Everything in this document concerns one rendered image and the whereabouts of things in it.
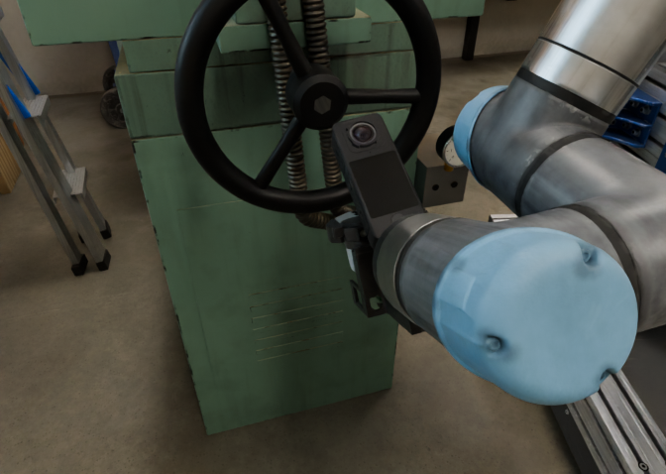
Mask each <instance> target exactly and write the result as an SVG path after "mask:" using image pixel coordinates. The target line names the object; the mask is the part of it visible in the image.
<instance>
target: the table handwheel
mask: <svg viewBox="0 0 666 474"><path fill-rule="evenodd" d="M247 1H248V0H202V1H201V2H200V3H199V5H198V6H197V8H196V9H195V11H194V13H193V15H192V16H191V18H190V20H189V22H188V24H187V27H186V29H185V31H184V34H183V36H182V39H181V42H180V45H179V49H178V53H177V57H176V63H175V69H174V101H175V108H176V113H177V118H178V121H179V125H180V128H181V131H182V134H183V136H184V139H185V141H186V143H187V145H188V147H189V149H190V151H191V153H192V154H193V156H194V158H195V159H196V160H197V161H198V162H199V164H200V165H201V166H202V168H203V169H204V170H205V171H206V172H207V173H208V174H209V175H210V177H211V178H213V179H214V180H215V181H216V182H217V183H218V184H219V185H220V186H222V187H223V188H224V189H226V190H227V191H229V192H230V193H232V194H233V195H235V196H237V197H238V198H240V199H242V200H244V201H246V202H248V203H250V204H253V205H256V206H258V207H260V208H263V209H267V210H271V211H277V212H283V213H315V212H321V211H327V210H331V209H335V208H338V207H341V206H344V205H347V204H350V203H352V202H354V201H353V199H352V196H351V194H350V191H349V189H348V187H347V185H346V182H345V181H343V182H341V183H338V184H335V185H332V186H329V187H324V188H320V189H314V190H289V189H282V188H277V187H273V186H270V185H269V184H270V183H271V181H272V179H273V178H274V176H275V175H276V173H277V171H278V169H279V167H280V166H281V164H282V163H283V161H284V159H285V158H286V156H287V155H288V153H289V152H290V151H291V149H292V148H293V146H294V145H295V143H296V142H297V140H298V139H299V137H300V136H301V135H302V133H303V132H304V130H305V129H306V128H309V129H312V130H324V129H328V128H330V127H332V126H333V125H334V124H335V123H337V122H339V121H340V120H341V119H342V118H343V116H344V114H345V112H346V110H347V107H348V105H353V104H376V103H412V104H411V108H410V110H409V113H408V116H407V118H406V121H405V123H404V125H403V127H402V129H401V131H400V132H399V134H398V136H397V137H396V139H395V140H394V145H395V147H396V149H397V151H398V153H399V156H400V158H401V160H402V162H403V164H404V165H405V164H406V162H407V161H408V160H409V159H410V157H411V156H412V155H413V153H414V152H415V151H416V149H417V148H418V146H419V144H420V143H421V141H422V139H423V138H424V136H425V134H426V132H427V130H428V128H429V125H430V123H431V121H432V118H433V115H434V112H435V109H436V106H437V102H438V98H439V92H440V85H441V74H442V62H441V52H440V45H439V40H438V36H437V32H436V29H435V26H434V23H433V20H432V18H431V15H430V13H429V11H428V9H427V7H426V5H425V3H424V1H423V0H386V1H387V2H388V3H389V4H390V5H391V7H392V8H393V9H394V11H395V13H396V14H397V15H398V17H399V18H400V20H401V21H402V23H403V25H404V26H405V28H406V30H407V32H408V34H409V37H410V40H411V43H412V46H413V51H414V56H415V65H416V82H415V88H396V89H368V88H346V87H345V85H344V84H343V83H342V81H341V80H340V79H339V78H338V77H337V76H336V75H335V74H334V73H333V72H332V71H331V70H330V69H329V68H328V67H326V66H325V65H322V64H318V63H309V61H308V60H307V58H306V56H305V54H304V52H303V50H302V48H301V46H300V45H299V43H298V41H297V39H296V37H295V35H294V33H293V31H292V29H291V27H290V25H289V23H288V21H287V19H286V17H285V14H284V12H283V10H282V8H281V6H280V4H279V2H278V0H258V1H259V2H260V4H261V6H262V8H263V10H264V12H265V14H266V16H267V17H268V19H269V21H270V23H271V25H272V27H273V29H274V30H275V32H276V34H277V37H278V39H279V41H280V43H281V46H282V48H283V50H284V52H285V54H286V56H287V58H288V60H289V62H290V64H291V66H292V71H291V72H290V74H289V79H288V81H287V83H286V87H285V98H286V101H287V103H288V105H289V107H290V109H291V110H292V112H293V114H294V117H293V118H292V120H291V122H290V123H289V125H288V127H287V128H286V130H285V132H284V134H283V135H282V137H281V139H280V140H279V142H278V144H277V146H276V148H275V149H274V151H273V152H272V154H271V155H270V157H269V159H268V160H267V162H266V163H265V165H264V166H263V168H262V169H261V171H260V172H259V174H258V175H257V177H256V178H255V179H253V178H251V177H249V176H248V175H246V174H245V173H243V172H242V171H241V170H239V169H238V168H237V167H236V166H235V165H234V164H233V163H232V162H231V161H230V160H229V159H228V158H227V157H226V155H225V154H224V153H223V152H222V150H221V149H220V147H219V146H218V144H217V142H216V141H215V139H214V137H213V135H212V132H211V130H210V127H209V124H208V121H207V117H206V113H205V107H204V92H203V89H204V77H205V71H206V67H207V63H208V59H209V56H210V53H211V51H212V48H213V46H214V44H215V42H216V40H217V38H218V36H219V34H220V32H221V31H222V29H223V28H224V26H225V25H226V23H227V22H228V21H229V19H230V18H231V17H232V16H233V15H234V13H235V12H236V11H237V10H238V9H239V8H240V7H241V6H242V5H243V4H245V3H246V2H247Z"/></svg>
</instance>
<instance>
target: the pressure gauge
mask: <svg viewBox="0 0 666 474"><path fill-rule="evenodd" d="M454 128H455V125H453V126H450V127H448V128H447V129H445V130H444V131H443V132H442V133H441V134H440V136H439V137H438V139H437V142H436V153H437V155H438V156H439V157H440V158H441V159H442V160H443V161H444V165H445V167H444V171H446V172H452V171H453V169H454V168H460V167H463V166H464V164H463V163H462V162H461V160H460V159H459V157H458V156H457V154H456V151H455V148H454V142H453V133H454Z"/></svg>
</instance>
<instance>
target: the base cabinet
mask: <svg viewBox="0 0 666 474"><path fill-rule="evenodd" d="M410 108H411V107H407V108H398V109H390V110H382V111H373V112H364V113H355V114H346V115H344V116H343V118H342V119H341V120H340V121H339V122H341V121H345V120H349V119H353V118H357V117H361V116H365V115H368V114H372V113H378V114H380V115H381V116H382V117H383V119H384V121H385V124H386V126H387V128H388V131H389V134H390V136H391V138H392V140H393V141H394V140H395V139H396V137H397V136H398V134H399V132H400V131H401V129H402V127H403V125H404V123H405V121H406V118H407V116H408V113H409V110H410ZM280 123H281V122H276V123H269V124H260V125H251V126H242V127H233V128H225V129H216V130H211V132H212V135H213V137H214V139H215V141H216V142H217V144H218V146H219V147H220V149H221V150H222V152H223V153H224V154H225V155H226V157H227V158H228V159H229V160H230V161H231V162H232V163H233V164H234V165H235V166H236V167H237V168H238V169H239V170H241V171H242V172H243V173H245V174H246V175H248V176H249V177H251V178H253V179H255V178H256V177H257V175H258V174H259V172H260V171H261V169H262V168H263V166H264V165H265V163H266V162H267V160H268V159H269V157H270V155H271V154H272V152H273V151H274V149H275V148H276V146H277V144H278V142H279V140H280V139H281V137H282V129H281V127H282V126H281V124H280ZM318 134H319V131H318V130H312V129H309V128H306V129H305V130H304V132H303V133H302V135H301V137H302V138H301V141H302V144H301V145H302V146H303V148H302V150H303V155H304V160H305V162H304V164H305V169H306V171H305V173H306V178H307V180H306V181H307V187H308V189H307V190H314V189H320V188H324V187H326V185H325V180H324V179H325V176H324V172H323V170H324V169H323V167H322V166H323V163H322V161H323V160H322V158H321V157H322V155H321V152H322V151H321V149H320V148H321V145H320V142H321V141H320V140H319V138H320V136H319V135H318ZM131 145H132V149H133V153H134V156H135V160H136V164H137V168H138V172H139V176H140V179H141V183H142V187H143V191H144V195H145V198H146V202H147V206H148V209H149V213H150V217H151V220H152V224H153V228H154V232H155V236H156V240H157V243H158V247H159V251H160V255H161V259H162V263H163V266H164V270H165V274H166V281H167V285H168V288H169V292H170V296H171V300H172V304H173V308H174V311H175V315H176V319H177V323H178V327H179V331H180V334H181V338H182V342H183V346H184V350H185V354H186V357H187V361H188V365H189V369H190V373H191V377H192V380H193V384H194V388H195V392H196V396H197V399H198V402H199V406H200V410H201V414H202V418H203V422H204V425H205V429H206V433H207V435H210V434H214V433H217V432H221V431H225V430H229V429H233V428H237V427H241V426H245V425H248V424H252V423H256V422H260V421H264V420H268V419H272V418H275V417H279V416H283V415H290V414H294V413H298V412H302V411H305V410H309V409H313V408H317V407H321V406H325V405H329V404H332V403H336V402H340V401H344V400H348V399H352V398H356V397H359V396H362V395H366V394H370V393H374V392H378V391H382V390H386V389H389V388H391V385H392V376H393V367H394V358H395V349H396V341H397V332H398V322H397V321H396V320H394V319H393V318H392V317H391V316H390V315H389V314H387V313H385V314H382V315H378V316H374V317H370V318H368V317H367V316H366V315H365V314H364V313H363V312H362V311H361V310H360V309H359V308H358V307H357V306H356V305H355V304H354V300H353V295H352V290H351V285H350V280H353V281H355V282H356V283H358V281H357V276H356V272H354V271H353V270H352V269H351V266H350V263H349V258H348V254H347V250H346V246H345V242H343V243H331V242H330V241H329V240H328V235H327V230H324V229H317V228H312V227H311V228H310V227H308V226H304V225H303V224H302V223H300V222H299V221H298V219H296V218H295V214H294V213H283V212H277V211H271V210H267V209H263V208H260V207H258V206H256V205H253V204H250V203H248V202H246V201H244V200H242V199H240V198H238V197H237V196H235V195H233V194H232V193H230V192H229V191H227V190H226V189H224V188H223V187H222V186H220V185H219V184H218V183H217V182H216V181H215V180H214V179H213V178H211V177H210V175H209V174H208V173H207V172H206V171H205V170H204V169H203V168H202V166H201V165H200V164H199V162H198V161H197V160H196V159H195V158H194V156H193V154H192V153H191V151H190V149H189V147H188V145H187V143H186V141H185V139H184V136H183V134H182V133H181V134H172V135H163V136H155V137H147V138H138V139H131Z"/></svg>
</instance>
